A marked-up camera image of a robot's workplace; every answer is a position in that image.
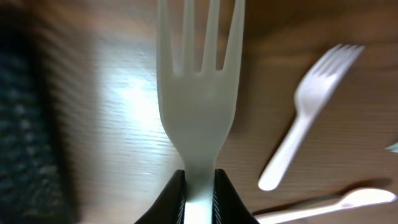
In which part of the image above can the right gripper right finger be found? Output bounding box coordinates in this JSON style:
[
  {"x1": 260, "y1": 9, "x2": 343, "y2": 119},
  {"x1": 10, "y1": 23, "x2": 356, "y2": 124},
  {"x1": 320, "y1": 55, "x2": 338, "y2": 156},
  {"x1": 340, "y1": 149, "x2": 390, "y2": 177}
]
[{"x1": 211, "y1": 169, "x2": 259, "y2": 224}]

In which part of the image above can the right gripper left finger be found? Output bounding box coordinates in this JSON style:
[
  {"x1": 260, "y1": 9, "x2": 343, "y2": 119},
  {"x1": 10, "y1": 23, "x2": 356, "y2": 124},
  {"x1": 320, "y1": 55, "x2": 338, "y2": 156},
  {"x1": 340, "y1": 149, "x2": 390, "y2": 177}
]
[{"x1": 135, "y1": 170, "x2": 186, "y2": 224}]

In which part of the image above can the white plastic fork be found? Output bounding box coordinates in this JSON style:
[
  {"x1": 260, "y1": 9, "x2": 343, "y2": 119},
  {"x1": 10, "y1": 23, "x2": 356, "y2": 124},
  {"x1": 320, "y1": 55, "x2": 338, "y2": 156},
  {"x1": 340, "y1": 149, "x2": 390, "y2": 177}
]
[
  {"x1": 156, "y1": 0, "x2": 246, "y2": 224},
  {"x1": 257, "y1": 44, "x2": 365, "y2": 191}
]

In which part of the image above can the pale blue plastic fork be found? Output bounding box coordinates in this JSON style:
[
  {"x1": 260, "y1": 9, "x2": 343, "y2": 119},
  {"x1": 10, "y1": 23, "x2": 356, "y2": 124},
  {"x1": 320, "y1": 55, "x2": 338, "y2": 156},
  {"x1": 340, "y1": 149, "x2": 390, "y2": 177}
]
[{"x1": 386, "y1": 142, "x2": 398, "y2": 153}]

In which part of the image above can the black perforated plastic basket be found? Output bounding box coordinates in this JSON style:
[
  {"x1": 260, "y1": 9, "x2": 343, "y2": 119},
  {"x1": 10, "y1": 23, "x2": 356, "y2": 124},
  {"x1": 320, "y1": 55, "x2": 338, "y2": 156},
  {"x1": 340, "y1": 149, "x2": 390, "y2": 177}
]
[{"x1": 1, "y1": 4, "x2": 74, "y2": 223}]

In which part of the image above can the white plastic spoon right side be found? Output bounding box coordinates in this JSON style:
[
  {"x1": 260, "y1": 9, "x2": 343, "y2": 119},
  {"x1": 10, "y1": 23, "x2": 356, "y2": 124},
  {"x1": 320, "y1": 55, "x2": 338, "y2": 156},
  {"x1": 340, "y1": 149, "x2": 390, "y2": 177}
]
[{"x1": 254, "y1": 188, "x2": 397, "y2": 224}]

